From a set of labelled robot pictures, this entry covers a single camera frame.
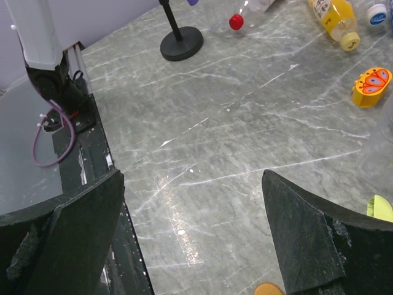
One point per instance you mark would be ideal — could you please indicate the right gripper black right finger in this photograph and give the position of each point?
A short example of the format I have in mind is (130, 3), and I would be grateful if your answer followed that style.
(324, 248)

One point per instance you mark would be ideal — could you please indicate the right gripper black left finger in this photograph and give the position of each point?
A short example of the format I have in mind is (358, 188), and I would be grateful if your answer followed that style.
(33, 246)

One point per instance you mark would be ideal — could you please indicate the orange gold bottle cap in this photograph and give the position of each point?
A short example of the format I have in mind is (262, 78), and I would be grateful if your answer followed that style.
(268, 289)

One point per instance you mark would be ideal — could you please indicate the blue label clear bottle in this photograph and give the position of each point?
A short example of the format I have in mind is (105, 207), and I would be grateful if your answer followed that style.
(379, 13)

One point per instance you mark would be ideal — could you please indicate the small red bottle cap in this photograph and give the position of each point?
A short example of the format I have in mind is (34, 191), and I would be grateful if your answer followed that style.
(236, 22)

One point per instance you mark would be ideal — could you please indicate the clear bottle green-print white cap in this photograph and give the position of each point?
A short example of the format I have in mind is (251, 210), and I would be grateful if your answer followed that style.
(375, 164)

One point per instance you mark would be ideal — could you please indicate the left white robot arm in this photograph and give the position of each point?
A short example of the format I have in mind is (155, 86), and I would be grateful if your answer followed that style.
(46, 62)

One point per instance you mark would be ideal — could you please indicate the yellow lemon drink bottle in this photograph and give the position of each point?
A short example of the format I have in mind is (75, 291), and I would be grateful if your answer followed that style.
(338, 19)

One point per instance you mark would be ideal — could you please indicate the red label clear bottle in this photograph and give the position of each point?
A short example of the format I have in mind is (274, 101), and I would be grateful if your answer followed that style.
(255, 13)

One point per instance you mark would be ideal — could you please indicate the lime green toy brick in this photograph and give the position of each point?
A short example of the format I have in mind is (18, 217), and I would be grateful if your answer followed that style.
(379, 208)

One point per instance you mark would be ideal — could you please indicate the yellow orange toy block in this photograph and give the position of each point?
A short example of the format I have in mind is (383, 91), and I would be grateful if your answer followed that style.
(370, 87)

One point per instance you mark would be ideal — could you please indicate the purple microphone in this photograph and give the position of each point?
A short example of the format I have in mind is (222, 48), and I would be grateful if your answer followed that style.
(192, 2)

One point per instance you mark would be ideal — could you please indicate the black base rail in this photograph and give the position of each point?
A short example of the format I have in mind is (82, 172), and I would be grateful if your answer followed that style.
(103, 249)

